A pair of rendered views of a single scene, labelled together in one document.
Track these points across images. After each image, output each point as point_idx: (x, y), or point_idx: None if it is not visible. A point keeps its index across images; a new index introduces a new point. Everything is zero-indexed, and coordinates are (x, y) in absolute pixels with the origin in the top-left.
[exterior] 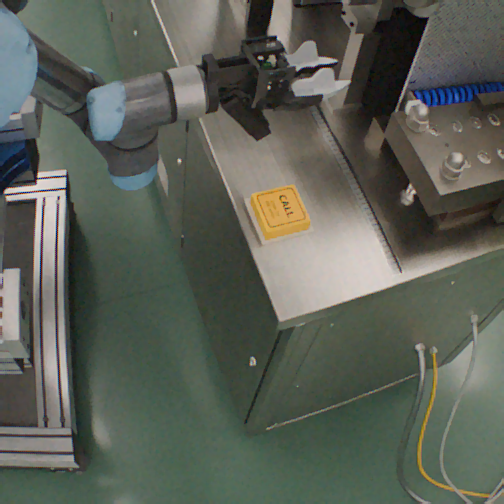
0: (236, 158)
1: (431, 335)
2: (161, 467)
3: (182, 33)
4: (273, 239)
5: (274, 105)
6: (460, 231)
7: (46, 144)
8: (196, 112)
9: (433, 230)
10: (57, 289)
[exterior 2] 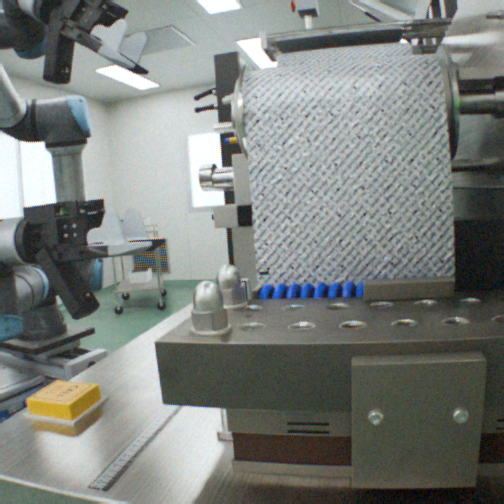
0: (97, 374)
1: None
2: None
3: (179, 319)
4: (34, 415)
5: (63, 252)
6: (265, 485)
7: None
8: (6, 244)
9: (216, 471)
10: None
